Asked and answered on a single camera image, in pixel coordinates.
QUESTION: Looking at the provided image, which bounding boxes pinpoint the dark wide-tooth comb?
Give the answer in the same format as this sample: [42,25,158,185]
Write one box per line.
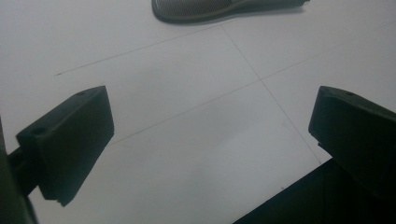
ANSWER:
[151,0,311,24]

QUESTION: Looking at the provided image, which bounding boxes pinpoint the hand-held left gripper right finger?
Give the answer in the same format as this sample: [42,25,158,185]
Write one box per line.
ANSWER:
[307,85,396,200]

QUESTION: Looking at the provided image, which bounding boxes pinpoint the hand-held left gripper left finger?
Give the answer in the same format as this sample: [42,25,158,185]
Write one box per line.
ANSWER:
[16,85,115,207]

